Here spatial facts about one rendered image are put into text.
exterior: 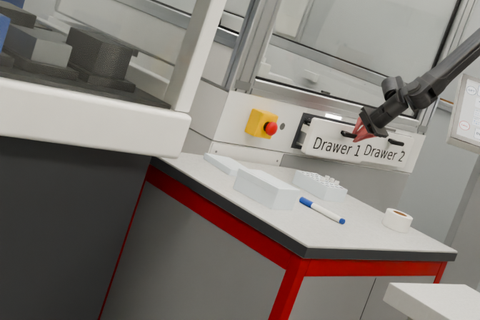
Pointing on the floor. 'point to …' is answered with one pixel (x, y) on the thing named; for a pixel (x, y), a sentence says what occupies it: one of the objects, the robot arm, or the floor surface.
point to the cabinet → (353, 172)
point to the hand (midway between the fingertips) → (354, 138)
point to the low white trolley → (258, 253)
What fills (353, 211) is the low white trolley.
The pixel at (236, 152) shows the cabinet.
